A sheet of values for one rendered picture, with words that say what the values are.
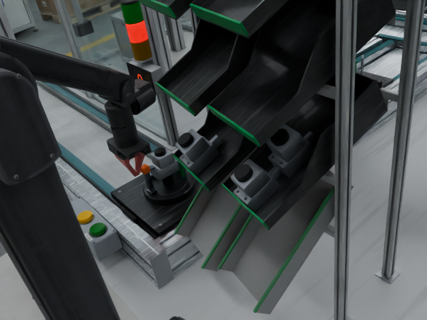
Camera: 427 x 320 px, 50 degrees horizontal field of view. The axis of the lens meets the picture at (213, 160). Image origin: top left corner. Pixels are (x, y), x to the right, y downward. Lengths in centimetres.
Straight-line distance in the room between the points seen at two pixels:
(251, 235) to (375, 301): 32
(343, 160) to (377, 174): 67
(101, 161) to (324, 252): 77
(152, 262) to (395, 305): 53
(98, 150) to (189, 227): 65
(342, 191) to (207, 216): 36
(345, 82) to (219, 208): 45
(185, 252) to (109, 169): 47
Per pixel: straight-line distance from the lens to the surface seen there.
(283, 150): 74
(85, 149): 163
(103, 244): 117
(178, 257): 112
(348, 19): 62
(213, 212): 100
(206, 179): 85
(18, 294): 128
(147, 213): 117
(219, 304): 107
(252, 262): 92
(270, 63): 76
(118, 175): 144
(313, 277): 110
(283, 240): 88
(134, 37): 125
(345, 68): 65
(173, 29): 240
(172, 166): 117
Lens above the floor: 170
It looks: 34 degrees down
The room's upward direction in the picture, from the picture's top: 10 degrees counter-clockwise
